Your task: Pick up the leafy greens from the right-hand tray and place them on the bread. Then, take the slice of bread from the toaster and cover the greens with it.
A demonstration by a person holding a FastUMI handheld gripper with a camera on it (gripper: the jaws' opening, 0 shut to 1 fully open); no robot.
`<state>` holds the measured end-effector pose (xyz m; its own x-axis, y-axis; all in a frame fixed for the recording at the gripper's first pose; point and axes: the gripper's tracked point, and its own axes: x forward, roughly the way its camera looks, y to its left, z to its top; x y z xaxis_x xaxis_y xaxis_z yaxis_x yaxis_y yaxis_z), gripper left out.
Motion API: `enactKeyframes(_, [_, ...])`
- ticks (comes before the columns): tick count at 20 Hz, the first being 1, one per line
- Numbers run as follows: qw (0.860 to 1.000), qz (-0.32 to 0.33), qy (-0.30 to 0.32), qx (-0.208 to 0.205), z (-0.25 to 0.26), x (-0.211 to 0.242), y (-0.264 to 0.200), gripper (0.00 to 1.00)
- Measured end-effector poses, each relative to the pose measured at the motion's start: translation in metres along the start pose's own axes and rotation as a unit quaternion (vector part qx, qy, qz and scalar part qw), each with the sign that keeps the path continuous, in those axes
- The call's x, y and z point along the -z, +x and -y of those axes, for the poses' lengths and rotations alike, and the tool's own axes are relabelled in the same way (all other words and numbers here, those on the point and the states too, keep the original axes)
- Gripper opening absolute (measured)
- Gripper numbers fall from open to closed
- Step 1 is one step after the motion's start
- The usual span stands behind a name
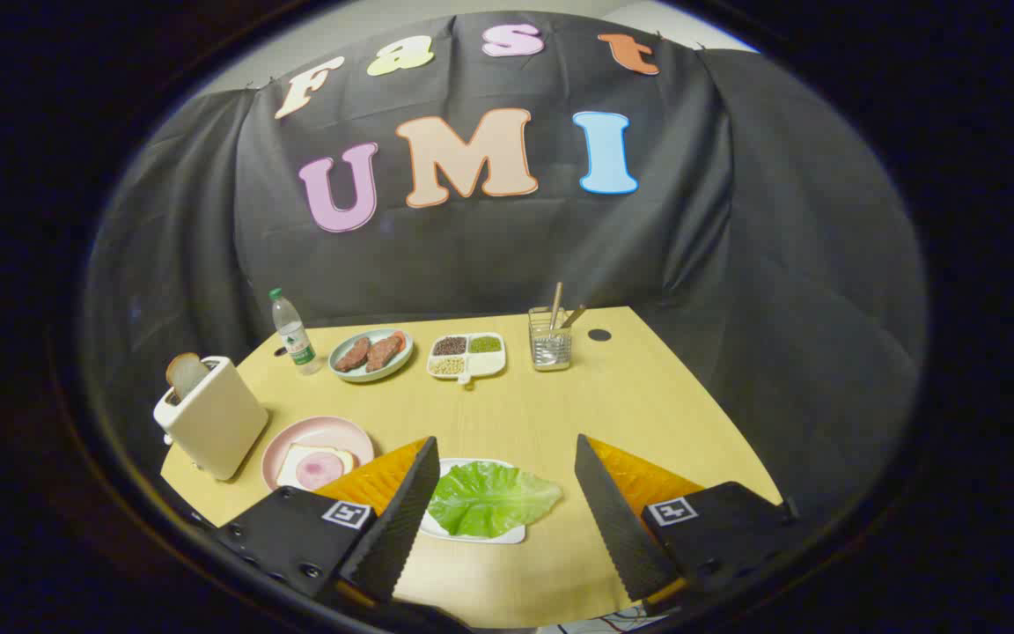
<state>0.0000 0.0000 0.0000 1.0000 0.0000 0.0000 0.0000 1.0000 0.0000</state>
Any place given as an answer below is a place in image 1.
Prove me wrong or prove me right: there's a white square plate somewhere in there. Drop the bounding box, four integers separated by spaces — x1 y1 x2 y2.
419 458 527 544

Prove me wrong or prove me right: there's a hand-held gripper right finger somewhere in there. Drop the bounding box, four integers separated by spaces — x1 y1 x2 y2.
574 433 800 613

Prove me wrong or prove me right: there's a thick crusted bread slice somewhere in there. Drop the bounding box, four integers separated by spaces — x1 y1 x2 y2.
165 352 210 402

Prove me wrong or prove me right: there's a light blue oval plate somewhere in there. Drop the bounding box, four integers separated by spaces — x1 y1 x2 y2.
328 328 414 383

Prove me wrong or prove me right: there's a clear plastic water bottle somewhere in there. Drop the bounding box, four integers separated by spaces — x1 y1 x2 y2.
268 288 323 377

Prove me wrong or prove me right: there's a flat white toast slice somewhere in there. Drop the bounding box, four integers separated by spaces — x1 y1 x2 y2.
276 443 356 491

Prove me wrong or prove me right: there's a brown steak piece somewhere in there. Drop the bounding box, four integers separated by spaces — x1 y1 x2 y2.
366 334 404 372
334 337 372 373

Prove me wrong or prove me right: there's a green lettuce leaf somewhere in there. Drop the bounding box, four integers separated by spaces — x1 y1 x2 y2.
427 461 563 539

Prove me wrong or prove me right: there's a pink round plate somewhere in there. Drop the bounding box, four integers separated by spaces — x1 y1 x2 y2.
261 416 376 492

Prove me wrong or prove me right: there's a white divided dish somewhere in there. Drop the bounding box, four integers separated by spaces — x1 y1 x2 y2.
427 332 507 386

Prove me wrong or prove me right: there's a pink ham slice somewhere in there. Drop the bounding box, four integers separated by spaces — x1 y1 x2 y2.
296 452 346 490

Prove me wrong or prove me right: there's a black backdrop cloth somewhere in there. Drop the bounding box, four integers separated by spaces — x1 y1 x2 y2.
84 11 926 529

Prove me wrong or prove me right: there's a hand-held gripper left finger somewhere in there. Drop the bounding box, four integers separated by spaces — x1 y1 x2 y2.
206 436 442 608

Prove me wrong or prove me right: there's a cream white toaster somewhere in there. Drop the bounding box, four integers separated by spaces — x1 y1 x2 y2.
153 356 269 482

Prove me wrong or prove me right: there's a wire mesh cutlery holder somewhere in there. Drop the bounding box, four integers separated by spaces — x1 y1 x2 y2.
528 306 573 372

